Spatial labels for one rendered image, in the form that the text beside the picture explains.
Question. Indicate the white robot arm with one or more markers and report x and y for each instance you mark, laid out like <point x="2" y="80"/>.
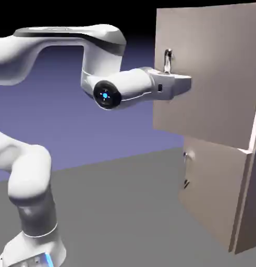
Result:
<point x="98" y="62"/>

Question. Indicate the large beige cabinet door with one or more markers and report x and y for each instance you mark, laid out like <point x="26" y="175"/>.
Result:
<point x="213" y="41"/>

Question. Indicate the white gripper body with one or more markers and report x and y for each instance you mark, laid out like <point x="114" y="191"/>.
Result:
<point x="182" y="84"/>

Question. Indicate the small beige cabinet door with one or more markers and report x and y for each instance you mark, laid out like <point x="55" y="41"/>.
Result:
<point x="213" y="187"/>

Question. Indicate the beige wooden cabinet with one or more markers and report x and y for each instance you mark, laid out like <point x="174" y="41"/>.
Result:
<point x="254" y="198"/>

